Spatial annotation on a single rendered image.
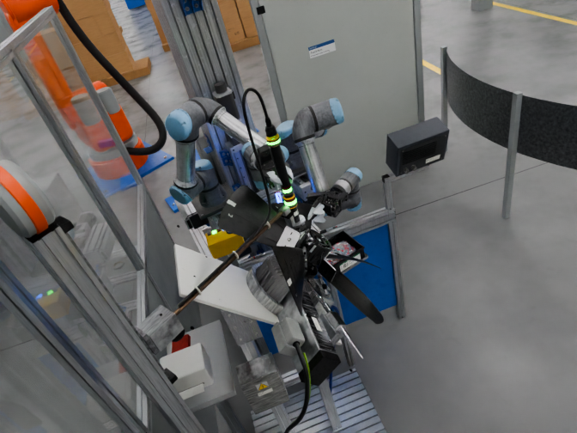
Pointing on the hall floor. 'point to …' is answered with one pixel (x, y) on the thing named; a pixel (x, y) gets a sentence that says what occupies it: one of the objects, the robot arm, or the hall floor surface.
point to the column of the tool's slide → (110, 324)
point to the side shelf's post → (230, 417)
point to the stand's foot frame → (356, 400)
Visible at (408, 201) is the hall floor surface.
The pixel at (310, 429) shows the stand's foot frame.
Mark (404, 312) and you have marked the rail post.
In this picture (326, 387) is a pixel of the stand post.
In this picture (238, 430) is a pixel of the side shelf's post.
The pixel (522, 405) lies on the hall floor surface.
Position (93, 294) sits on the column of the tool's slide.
